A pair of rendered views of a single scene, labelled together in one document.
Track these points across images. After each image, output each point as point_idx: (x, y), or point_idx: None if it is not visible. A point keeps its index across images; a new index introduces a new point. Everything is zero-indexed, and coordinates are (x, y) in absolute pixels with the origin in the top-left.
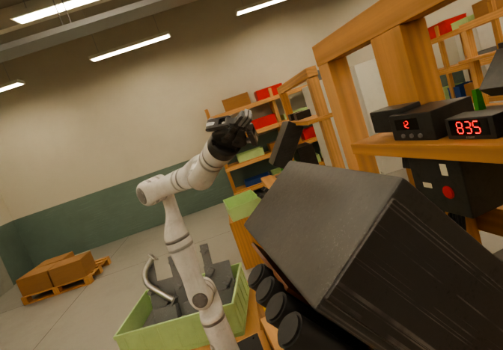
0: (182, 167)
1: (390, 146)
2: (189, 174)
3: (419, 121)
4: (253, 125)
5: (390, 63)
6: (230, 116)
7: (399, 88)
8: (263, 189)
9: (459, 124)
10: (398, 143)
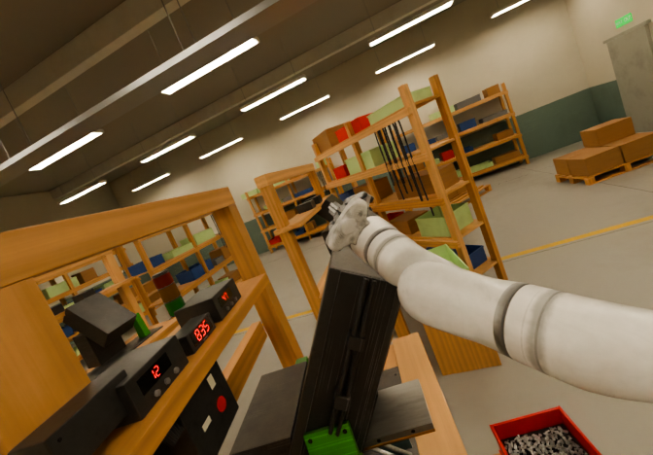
0: (498, 279)
1: (165, 411)
2: (457, 265)
3: (169, 353)
4: (329, 226)
5: (14, 346)
6: (343, 201)
7: (44, 384)
8: (367, 276)
9: (196, 332)
10: (167, 398)
